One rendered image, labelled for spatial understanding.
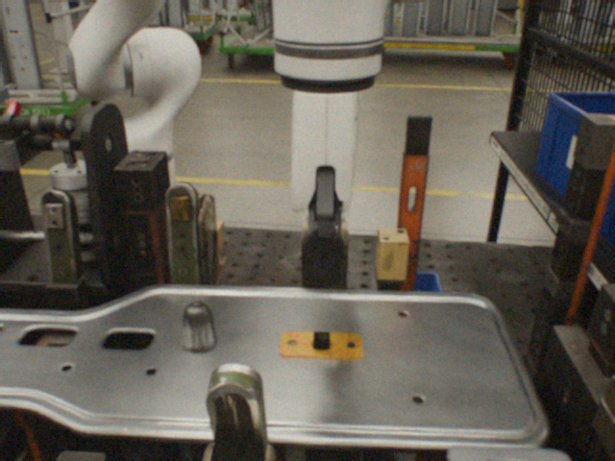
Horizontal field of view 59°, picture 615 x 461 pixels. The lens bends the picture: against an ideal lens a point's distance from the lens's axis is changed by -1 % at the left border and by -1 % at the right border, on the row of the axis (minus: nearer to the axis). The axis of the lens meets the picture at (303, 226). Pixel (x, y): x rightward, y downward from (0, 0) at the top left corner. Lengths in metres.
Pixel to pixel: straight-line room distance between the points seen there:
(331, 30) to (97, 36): 0.63
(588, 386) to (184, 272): 0.46
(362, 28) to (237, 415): 0.28
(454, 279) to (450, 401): 0.77
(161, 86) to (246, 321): 0.56
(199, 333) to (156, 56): 0.59
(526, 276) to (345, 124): 0.97
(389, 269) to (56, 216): 0.40
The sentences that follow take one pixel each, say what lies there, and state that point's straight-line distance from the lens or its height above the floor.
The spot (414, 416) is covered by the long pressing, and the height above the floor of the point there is 1.00.
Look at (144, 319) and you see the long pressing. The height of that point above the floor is 1.00.
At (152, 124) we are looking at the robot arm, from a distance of 1.06.
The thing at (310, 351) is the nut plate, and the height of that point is 1.00.
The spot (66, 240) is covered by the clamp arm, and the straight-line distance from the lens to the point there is 0.73.
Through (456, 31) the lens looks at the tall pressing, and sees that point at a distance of 7.61.
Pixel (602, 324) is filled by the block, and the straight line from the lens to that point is 0.61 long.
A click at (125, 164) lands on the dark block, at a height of 1.12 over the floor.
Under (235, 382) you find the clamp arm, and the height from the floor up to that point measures 1.12.
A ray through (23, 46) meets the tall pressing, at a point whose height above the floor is 0.65.
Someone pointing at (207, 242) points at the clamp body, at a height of 1.03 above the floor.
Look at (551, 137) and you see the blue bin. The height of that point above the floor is 1.10.
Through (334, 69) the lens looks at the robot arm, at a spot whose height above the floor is 1.29.
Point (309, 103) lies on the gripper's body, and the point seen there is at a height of 1.26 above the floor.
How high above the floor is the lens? 1.37
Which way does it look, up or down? 27 degrees down
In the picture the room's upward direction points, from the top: straight up
